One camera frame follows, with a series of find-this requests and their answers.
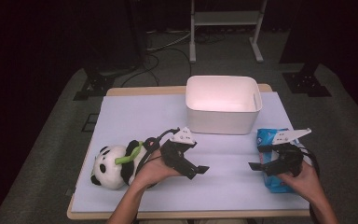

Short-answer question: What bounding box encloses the black floor cable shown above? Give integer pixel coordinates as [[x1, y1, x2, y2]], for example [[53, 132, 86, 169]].
[[120, 46, 193, 88]]

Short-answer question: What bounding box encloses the blue wet wipe packet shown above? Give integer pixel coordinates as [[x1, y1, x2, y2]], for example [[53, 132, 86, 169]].
[[255, 128, 312, 194]]

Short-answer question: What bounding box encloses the left hand-held gripper cable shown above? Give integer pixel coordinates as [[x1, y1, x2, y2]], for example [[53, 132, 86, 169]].
[[136, 127, 181, 175]]

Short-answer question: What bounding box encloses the white plastic bin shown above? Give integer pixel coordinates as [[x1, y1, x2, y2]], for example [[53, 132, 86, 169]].
[[185, 75, 264, 135]]

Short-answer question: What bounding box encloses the wooden table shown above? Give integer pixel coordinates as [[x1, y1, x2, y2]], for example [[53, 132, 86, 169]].
[[66, 83, 311, 220]]

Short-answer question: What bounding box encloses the panda plush toy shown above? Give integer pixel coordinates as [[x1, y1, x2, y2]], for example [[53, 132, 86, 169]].
[[89, 139, 160, 190]]

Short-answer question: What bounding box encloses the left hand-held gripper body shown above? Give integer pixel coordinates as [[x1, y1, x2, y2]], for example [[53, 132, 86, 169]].
[[160, 126, 198, 176]]

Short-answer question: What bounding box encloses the person's left hand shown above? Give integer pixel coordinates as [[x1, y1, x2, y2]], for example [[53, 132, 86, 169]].
[[133, 148, 182, 189]]

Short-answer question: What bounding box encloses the person's right hand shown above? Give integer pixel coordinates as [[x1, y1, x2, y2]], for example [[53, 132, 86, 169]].
[[276, 161, 324, 203]]

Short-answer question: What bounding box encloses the grey floor cable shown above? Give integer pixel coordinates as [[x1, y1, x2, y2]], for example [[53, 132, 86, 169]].
[[145, 29, 194, 52]]

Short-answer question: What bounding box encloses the white metal stand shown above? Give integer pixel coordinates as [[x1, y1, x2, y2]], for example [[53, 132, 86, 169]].
[[189, 0, 269, 64]]

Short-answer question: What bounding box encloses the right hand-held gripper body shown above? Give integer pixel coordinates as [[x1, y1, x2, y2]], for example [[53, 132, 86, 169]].
[[271, 127, 312, 177]]

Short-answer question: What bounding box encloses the black stand base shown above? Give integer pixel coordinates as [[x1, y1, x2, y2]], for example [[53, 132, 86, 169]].
[[282, 62, 332, 98], [73, 66, 116, 101]]

